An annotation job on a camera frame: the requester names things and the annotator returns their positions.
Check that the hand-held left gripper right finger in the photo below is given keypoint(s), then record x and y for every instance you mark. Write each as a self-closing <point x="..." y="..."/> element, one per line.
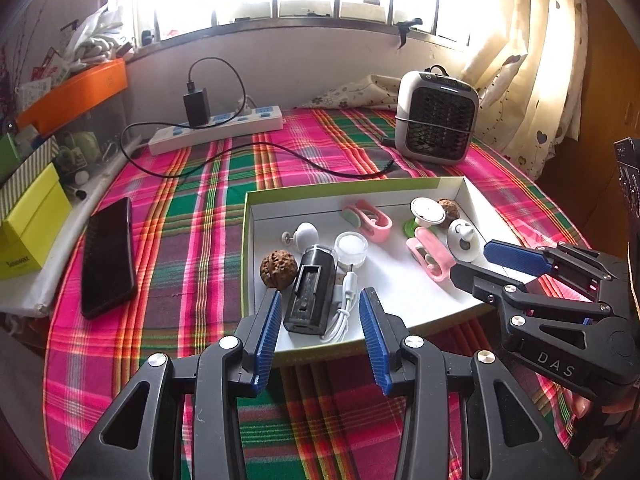
<point x="372" y="340"/>

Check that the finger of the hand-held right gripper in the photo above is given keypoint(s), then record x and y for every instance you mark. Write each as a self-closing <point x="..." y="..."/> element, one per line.
<point x="475" y="280"/>
<point x="515" y="257"/>

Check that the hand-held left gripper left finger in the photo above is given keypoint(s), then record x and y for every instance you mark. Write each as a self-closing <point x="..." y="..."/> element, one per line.
<point x="267" y="335"/>

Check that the pink clip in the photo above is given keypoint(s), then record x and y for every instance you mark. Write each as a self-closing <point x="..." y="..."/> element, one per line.
<point x="442" y="270"/>
<point x="385" y="225"/>

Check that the white panda massager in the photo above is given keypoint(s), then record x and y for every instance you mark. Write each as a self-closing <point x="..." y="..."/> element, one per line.
<point x="462" y="242"/>

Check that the black rectangular device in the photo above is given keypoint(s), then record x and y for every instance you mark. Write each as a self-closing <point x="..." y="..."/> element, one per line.
<point x="307" y="300"/>

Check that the green white cardboard box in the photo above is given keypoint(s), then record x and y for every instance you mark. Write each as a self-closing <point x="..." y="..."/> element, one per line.
<point x="390" y="285"/>

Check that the large brown walnut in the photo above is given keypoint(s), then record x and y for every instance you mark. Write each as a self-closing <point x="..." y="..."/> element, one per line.
<point x="277" y="270"/>

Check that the small brown walnut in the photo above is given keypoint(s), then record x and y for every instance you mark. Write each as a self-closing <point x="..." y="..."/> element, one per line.
<point x="447" y="206"/>

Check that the green white mushroom massager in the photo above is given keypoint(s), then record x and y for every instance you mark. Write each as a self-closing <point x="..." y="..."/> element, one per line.
<point x="427" y="210"/>

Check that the clear round cream jar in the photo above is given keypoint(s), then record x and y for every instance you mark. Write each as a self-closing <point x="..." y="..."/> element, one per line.
<point x="351" y="247"/>

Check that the white round knob gadget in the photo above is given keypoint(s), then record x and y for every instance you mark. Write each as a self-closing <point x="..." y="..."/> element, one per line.
<point x="306" y="234"/>

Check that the person's right hand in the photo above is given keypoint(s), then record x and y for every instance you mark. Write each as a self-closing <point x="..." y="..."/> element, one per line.
<point x="581" y="405"/>

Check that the small grey space heater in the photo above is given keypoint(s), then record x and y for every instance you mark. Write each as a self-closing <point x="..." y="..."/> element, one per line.
<point x="435" y="120"/>

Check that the black smartphone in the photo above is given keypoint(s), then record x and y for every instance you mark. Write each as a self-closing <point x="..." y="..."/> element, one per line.
<point x="107" y="260"/>

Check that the wooden wardrobe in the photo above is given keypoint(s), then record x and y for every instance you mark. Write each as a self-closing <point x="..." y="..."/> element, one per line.
<point x="610" y="85"/>

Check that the cream heart print curtain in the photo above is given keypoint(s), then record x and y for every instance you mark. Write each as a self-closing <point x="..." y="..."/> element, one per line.
<point x="540" y="60"/>

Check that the white power strip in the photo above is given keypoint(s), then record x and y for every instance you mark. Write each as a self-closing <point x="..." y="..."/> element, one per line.
<point x="225" y="127"/>

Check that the floral cloth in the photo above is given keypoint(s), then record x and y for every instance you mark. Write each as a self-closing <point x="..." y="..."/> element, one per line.
<point x="360" y="92"/>

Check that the black charger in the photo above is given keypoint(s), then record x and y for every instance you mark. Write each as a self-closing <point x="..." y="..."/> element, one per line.
<point x="196" y="107"/>

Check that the white side table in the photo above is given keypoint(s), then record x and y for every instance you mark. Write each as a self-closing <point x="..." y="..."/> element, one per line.
<point x="25" y="295"/>

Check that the black window hook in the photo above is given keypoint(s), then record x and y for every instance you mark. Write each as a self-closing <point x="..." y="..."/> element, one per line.
<point x="405" y="30"/>

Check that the yellow green cardboard box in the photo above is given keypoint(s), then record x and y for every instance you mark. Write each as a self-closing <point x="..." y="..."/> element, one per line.
<point x="35" y="225"/>

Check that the small green ornament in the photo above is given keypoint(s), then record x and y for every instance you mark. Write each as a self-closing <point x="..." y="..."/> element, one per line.
<point x="82" y="142"/>

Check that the clear glass tank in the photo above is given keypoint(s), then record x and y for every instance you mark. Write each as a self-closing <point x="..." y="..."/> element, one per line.
<point x="100" y="125"/>

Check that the striped cardboard box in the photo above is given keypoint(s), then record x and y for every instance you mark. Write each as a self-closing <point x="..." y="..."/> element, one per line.
<point x="30" y="170"/>

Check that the orange bin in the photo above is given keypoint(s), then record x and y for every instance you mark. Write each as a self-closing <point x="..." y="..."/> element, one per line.
<point x="75" y="95"/>

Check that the white plastic bags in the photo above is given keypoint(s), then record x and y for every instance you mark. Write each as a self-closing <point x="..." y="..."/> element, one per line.
<point x="95" y="40"/>

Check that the colourful paper packets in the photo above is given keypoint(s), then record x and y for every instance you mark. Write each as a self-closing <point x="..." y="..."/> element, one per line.
<point x="47" y="67"/>

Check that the red flower branches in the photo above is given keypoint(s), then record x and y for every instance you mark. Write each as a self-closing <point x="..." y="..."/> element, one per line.
<point x="7" y="85"/>

